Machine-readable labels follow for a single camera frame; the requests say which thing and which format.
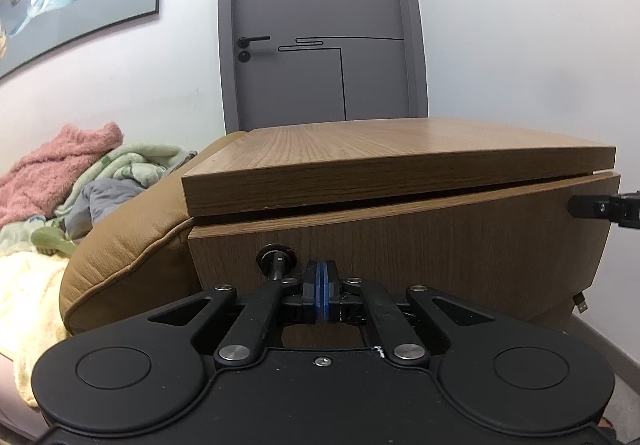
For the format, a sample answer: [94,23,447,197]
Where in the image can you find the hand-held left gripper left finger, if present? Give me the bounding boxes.
[149,261,324,367]

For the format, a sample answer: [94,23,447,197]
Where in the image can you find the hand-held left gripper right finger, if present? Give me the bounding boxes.
[322,261,497,369]

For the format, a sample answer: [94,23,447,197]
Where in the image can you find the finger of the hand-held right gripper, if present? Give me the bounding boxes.
[567,192,640,229]

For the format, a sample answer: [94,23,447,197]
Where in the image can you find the black drawer knob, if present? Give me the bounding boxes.
[255,243,297,282]

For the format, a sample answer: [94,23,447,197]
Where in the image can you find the wooden drawer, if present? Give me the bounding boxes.
[187,172,622,352]

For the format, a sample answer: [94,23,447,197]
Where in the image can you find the wooden nightstand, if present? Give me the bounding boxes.
[181,117,617,219]

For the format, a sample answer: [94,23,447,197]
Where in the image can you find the green and grey blankets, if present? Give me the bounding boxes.
[0,141,199,257]

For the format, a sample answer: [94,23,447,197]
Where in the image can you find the grey cloth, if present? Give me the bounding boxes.
[64,178,147,242]

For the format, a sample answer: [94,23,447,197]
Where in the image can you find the pale green curved object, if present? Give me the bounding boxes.
[31,227,79,257]

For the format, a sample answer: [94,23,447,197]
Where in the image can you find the pale yellow towel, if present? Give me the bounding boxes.
[0,250,72,409]

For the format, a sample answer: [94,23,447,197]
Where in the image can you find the pink fluffy blanket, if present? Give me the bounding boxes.
[0,122,125,229]

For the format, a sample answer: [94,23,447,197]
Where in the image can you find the grey door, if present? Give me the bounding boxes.
[216,0,430,134]

